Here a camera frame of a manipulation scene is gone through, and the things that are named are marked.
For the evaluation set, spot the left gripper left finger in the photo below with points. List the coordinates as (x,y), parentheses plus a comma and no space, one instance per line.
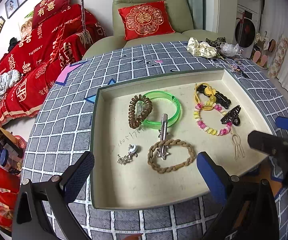
(75,176)

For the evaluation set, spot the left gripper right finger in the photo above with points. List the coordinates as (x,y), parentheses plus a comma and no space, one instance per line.
(215,176)

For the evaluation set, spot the black claw clip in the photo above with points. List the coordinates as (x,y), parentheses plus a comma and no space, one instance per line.
(232,116)

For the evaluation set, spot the silver chain earring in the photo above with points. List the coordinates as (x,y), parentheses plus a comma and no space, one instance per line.
(132,152)

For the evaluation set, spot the silver hair clip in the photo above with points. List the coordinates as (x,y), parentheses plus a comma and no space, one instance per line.
(162,150)

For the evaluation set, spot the orange star sticker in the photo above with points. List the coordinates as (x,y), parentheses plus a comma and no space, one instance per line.
(264,171)

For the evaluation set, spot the grey checked tablecloth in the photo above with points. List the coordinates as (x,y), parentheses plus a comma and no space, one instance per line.
(62,131)

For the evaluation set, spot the black hair clip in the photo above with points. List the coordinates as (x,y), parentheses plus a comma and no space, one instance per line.
(220,98)

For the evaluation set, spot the slippers rack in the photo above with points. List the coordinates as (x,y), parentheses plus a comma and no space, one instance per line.
(269,54)

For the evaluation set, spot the blue star sticker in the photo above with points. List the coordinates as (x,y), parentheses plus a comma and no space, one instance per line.
(101,93)

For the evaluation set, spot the green translucent bangle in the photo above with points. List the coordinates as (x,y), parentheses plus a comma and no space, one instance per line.
(163,103)

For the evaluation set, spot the cream shallow tray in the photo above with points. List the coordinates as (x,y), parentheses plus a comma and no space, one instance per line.
(136,185)

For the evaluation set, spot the clear plastic bag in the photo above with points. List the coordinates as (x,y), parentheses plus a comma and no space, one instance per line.
(229,50)

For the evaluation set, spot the pink star sticker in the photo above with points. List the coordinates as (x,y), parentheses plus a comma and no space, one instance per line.
(63,76)

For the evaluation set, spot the lower washing machine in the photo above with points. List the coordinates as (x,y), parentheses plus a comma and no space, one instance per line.
(246,28)

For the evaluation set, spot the dark patterned scrunchie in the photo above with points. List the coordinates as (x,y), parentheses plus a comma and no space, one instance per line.
(216,44)

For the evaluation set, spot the cream scrunchie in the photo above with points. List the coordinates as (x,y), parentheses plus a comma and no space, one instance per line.
(200,49)

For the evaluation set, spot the grey crumpled cloth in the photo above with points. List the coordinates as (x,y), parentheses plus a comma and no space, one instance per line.
(8,80)

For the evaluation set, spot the red bedspread bed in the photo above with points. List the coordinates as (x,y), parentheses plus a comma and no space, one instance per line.
(41,56)

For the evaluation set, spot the red embroidered cushion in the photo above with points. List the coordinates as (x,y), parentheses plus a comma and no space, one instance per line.
(144,20)

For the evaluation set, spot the small framed picture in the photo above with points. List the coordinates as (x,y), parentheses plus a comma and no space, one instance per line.
(2,21)

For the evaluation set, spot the dark red pillow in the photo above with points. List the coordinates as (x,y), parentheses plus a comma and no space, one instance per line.
(47,8)

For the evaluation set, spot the green leather armchair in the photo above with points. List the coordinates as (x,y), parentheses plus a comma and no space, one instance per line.
(179,16)

